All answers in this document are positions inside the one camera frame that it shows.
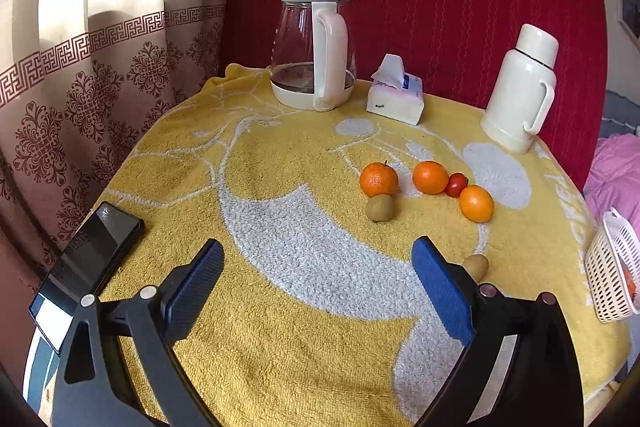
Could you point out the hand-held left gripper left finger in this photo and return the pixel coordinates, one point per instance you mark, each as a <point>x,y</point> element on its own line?
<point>195,284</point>

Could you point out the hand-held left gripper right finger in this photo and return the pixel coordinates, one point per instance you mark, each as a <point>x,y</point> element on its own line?
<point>442,287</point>

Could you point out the brown kiwi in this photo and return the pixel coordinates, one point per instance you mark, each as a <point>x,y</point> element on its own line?
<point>476,267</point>
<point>380,208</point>

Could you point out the red tomato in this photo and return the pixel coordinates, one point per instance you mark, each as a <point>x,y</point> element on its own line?
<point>456,185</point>

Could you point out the orange with stem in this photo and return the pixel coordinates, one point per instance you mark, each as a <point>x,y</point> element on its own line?
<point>379,179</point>

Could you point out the white plastic basket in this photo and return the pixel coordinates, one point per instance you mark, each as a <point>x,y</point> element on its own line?
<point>607,272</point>

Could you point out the black smartphone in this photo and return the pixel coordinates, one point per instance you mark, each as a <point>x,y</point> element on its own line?
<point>85,267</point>

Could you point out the tissue pack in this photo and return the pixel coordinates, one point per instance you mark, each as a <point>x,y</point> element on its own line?
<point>395,102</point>

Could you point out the pink dotted cloth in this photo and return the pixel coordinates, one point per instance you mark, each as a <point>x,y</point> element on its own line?
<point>615,177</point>

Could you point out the cream thermos flask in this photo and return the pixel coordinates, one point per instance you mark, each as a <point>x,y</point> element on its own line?
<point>520,97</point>

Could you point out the patterned beige curtain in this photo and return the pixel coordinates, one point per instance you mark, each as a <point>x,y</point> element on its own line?
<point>100,82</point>

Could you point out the grey quilted cloth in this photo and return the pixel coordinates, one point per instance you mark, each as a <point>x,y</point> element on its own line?
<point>620,114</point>

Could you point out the framed wall picture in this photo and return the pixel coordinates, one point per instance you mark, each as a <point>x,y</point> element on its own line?
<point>629,4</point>

